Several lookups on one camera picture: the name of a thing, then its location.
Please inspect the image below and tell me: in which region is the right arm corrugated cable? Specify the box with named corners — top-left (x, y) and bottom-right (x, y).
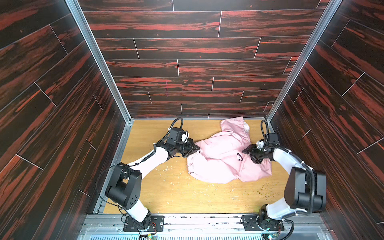
top-left (259, 119), bottom-right (317, 240)

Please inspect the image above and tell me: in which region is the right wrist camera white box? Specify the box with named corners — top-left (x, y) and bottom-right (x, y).
top-left (256, 133), bottom-right (280, 150)

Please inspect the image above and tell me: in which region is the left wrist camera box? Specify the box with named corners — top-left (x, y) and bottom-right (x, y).
top-left (167, 127), bottom-right (189, 146)

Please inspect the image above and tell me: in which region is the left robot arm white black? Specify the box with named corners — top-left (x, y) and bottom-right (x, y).
top-left (105, 138), bottom-right (201, 229)

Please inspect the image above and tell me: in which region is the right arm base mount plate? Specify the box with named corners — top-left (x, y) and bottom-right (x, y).
top-left (241, 215), bottom-right (285, 232)

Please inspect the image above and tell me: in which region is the aluminium front rail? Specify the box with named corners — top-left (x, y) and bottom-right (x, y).
top-left (78, 214), bottom-right (334, 240)

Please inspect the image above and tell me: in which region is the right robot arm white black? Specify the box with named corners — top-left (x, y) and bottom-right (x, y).
top-left (242, 142), bottom-right (327, 231)

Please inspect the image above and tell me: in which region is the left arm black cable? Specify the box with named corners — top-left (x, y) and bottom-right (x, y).
top-left (95, 117), bottom-right (184, 217)

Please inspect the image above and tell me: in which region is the pink zip jacket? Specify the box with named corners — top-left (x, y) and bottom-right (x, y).
top-left (187, 117), bottom-right (272, 184)

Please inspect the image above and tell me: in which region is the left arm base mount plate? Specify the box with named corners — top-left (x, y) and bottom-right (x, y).
top-left (123, 215), bottom-right (165, 233)

